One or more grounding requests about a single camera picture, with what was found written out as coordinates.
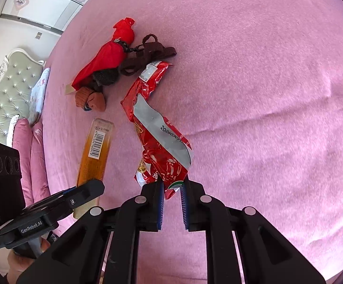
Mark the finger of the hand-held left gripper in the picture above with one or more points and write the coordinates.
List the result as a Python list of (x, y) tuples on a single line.
[(85, 192)]

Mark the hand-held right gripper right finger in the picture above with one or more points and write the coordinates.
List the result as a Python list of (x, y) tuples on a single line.
[(184, 210)]

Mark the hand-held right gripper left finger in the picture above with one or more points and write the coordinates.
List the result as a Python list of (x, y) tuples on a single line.
[(160, 207)]

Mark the gold cosmetic box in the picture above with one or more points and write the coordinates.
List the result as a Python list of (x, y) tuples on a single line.
[(96, 153)]

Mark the red snack packet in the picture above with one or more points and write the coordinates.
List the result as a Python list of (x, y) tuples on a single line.
[(156, 156)]

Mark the person's left hand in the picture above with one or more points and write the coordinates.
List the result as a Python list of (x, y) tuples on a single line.
[(14, 264)]

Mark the pink pillow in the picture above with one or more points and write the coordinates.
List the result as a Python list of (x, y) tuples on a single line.
[(32, 159)]

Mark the grey tufted headboard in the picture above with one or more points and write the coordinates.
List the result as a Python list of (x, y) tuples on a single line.
[(9, 94)]

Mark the orange knitted cloth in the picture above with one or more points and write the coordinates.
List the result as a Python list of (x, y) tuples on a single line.
[(90, 99)]

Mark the blue floral pillow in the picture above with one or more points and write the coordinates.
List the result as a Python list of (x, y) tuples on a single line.
[(40, 94)]

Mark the small tan card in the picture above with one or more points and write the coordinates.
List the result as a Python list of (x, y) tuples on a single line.
[(69, 89)]

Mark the grey knitted cloth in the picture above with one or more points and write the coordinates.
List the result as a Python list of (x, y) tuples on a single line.
[(106, 77)]

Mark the pink bed sheet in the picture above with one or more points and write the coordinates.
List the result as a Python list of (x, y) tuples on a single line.
[(248, 94)]

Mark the white floral wardrobe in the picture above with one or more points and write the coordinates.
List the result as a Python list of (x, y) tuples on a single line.
[(47, 3)]

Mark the wall switch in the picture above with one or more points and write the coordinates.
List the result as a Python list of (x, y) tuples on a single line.
[(38, 35)]

